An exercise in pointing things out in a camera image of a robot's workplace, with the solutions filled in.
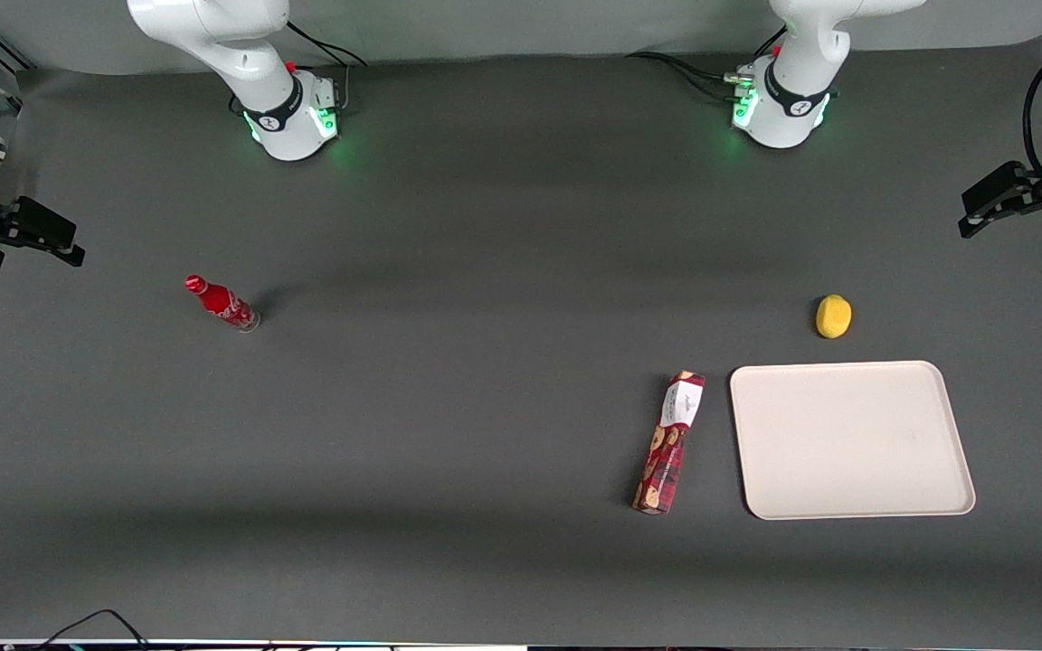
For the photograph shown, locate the red tartan cookie box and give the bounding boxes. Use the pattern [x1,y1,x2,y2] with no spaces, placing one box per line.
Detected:
[631,370,706,516]

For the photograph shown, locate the beige plastic tray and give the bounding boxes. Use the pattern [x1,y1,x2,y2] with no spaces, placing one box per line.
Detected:
[729,360,977,522]

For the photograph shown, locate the red cola bottle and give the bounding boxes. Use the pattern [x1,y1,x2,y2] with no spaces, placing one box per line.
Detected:
[184,274,261,334]

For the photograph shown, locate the yellow lemon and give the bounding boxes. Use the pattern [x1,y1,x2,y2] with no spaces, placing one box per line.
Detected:
[815,294,854,340]

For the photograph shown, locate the black left base cables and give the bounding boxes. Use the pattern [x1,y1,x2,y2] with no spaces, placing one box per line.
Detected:
[626,25,789,104]

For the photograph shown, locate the black base cables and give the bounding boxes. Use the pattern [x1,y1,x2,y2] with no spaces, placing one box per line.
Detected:
[284,20,370,111]
[626,25,789,104]

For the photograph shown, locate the black right base cables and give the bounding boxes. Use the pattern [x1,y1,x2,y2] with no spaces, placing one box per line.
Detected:
[284,20,370,111]

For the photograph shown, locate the black cable at table edge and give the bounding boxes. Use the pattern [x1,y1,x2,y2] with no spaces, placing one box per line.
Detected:
[33,609,153,651]

